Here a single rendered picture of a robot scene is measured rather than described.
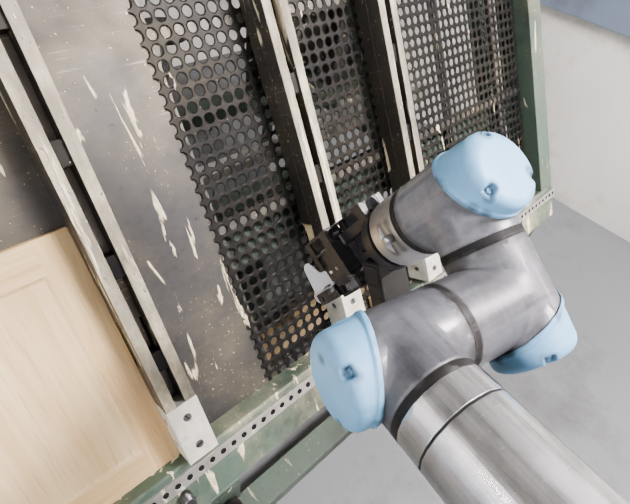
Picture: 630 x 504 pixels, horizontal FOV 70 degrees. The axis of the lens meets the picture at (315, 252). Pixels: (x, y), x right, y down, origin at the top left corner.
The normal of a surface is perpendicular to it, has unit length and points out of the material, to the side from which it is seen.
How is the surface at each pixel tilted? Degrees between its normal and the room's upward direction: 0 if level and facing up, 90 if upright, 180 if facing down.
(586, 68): 90
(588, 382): 0
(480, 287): 6
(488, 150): 28
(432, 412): 46
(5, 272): 58
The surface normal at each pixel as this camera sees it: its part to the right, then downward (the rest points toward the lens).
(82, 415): 0.63, 0.14
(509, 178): 0.42, -0.33
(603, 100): -0.72, 0.43
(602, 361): 0.12, -0.69
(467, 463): -0.59, -0.37
